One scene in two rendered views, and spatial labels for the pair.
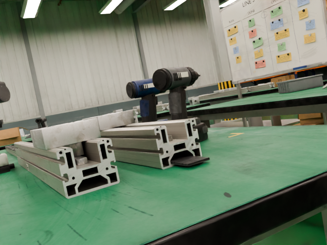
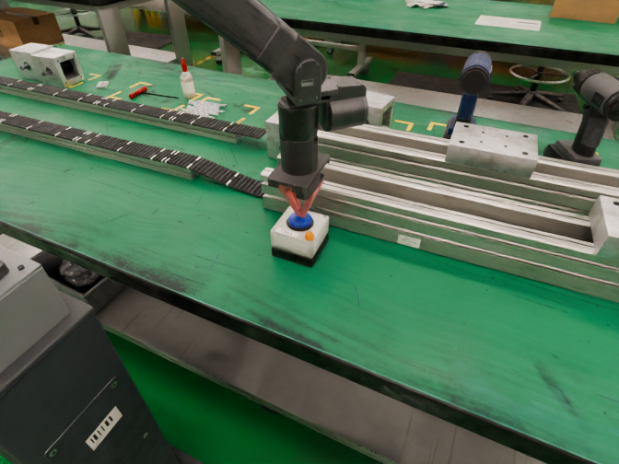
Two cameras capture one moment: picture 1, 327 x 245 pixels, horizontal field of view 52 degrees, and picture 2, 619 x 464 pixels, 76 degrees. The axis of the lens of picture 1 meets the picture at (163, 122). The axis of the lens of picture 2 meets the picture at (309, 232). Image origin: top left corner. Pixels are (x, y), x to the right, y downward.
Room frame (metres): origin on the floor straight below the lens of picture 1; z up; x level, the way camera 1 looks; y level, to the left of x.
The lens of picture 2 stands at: (0.69, 0.90, 1.28)
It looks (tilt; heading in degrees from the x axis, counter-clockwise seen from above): 40 degrees down; 322
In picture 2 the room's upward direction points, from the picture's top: straight up
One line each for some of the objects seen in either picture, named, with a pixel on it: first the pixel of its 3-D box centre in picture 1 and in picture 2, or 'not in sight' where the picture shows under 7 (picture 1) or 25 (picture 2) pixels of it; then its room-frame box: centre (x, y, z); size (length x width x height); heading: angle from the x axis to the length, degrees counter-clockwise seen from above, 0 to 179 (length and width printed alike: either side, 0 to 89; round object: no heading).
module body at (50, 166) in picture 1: (48, 155); (473, 226); (0.94, 0.33, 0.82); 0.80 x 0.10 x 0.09; 29
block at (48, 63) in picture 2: not in sight; (55, 68); (2.30, 0.72, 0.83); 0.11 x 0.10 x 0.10; 120
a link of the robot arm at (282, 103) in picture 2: not in sight; (302, 117); (1.12, 0.58, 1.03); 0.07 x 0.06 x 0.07; 74
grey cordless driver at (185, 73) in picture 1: (186, 104); (580, 124); (0.97, -0.07, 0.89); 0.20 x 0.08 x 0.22; 140
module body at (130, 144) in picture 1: (111, 140); (482, 174); (1.03, 0.17, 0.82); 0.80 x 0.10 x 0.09; 29
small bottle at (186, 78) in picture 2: not in sight; (186, 77); (1.92, 0.43, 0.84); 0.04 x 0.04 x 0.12
